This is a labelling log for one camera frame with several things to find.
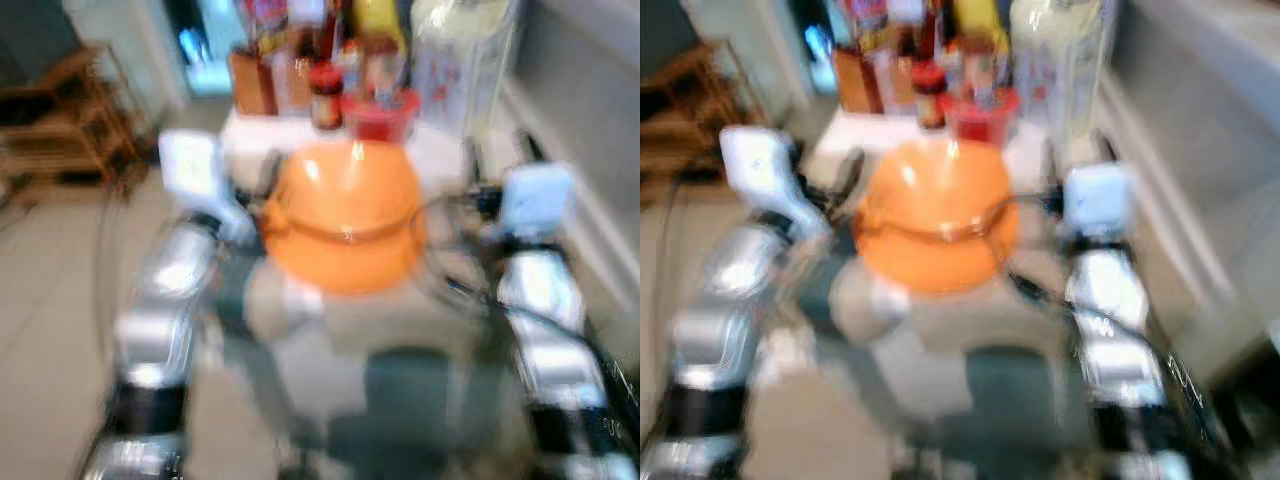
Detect orange plastic bowl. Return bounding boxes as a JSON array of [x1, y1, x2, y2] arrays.
[[260, 138, 429, 297], [852, 134, 1022, 297]]

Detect small white side table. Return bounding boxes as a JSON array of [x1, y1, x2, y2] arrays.
[[805, 105, 1063, 191], [221, 107, 473, 193]]

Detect red plastic container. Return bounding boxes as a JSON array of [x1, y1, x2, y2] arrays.
[[344, 89, 422, 143], [944, 87, 1020, 144]]

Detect brown carton box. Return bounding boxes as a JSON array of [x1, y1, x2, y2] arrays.
[[227, 47, 280, 117], [834, 44, 887, 114]]

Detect red-lidded dark sauce jar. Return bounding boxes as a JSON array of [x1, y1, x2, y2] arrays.
[[309, 61, 345, 132], [911, 59, 948, 131]]

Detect large clear plastic bottle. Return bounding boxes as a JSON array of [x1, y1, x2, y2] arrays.
[[1009, 0, 1120, 138], [411, 0, 522, 138]]

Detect yellow bottle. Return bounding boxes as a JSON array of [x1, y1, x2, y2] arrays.
[[351, 0, 407, 53], [950, 0, 1012, 53]]

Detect brown wooden shelf rack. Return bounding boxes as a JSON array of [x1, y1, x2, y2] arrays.
[[0, 44, 153, 199], [640, 40, 783, 183]]

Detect grey robot torso and legs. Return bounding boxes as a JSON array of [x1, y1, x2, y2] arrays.
[[198, 255, 533, 480], [780, 255, 1101, 480]]

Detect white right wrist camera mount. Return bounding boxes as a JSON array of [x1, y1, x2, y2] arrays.
[[496, 162, 576, 242], [1062, 162, 1138, 241]]

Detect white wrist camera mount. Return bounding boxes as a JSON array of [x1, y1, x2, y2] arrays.
[[719, 124, 833, 243], [496, 162, 576, 242], [157, 129, 253, 243], [1062, 162, 1138, 241]]

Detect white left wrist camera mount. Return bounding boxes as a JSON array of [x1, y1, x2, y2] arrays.
[[157, 129, 253, 243], [719, 124, 833, 243]]

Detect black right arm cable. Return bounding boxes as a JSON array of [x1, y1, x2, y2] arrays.
[[998, 192, 1206, 406], [412, 192, 613, 411]]

